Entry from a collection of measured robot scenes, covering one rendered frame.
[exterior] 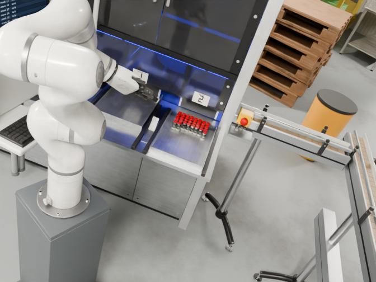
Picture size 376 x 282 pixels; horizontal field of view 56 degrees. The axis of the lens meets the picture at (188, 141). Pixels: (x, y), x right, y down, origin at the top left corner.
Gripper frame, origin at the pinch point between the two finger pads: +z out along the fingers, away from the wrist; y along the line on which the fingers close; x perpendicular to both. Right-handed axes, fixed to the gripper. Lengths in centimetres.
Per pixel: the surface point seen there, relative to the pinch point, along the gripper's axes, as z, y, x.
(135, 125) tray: 18.9, -36.3, 2.2
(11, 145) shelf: -23, -58, -24
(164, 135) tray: 33.4, -31.0, 2.4
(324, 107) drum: 198, -46, 108
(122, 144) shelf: 14.5, -34.3, -10.1
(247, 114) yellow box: 63, -8, 24
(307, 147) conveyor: 104, 3, 22
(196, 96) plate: 41, -25, 27
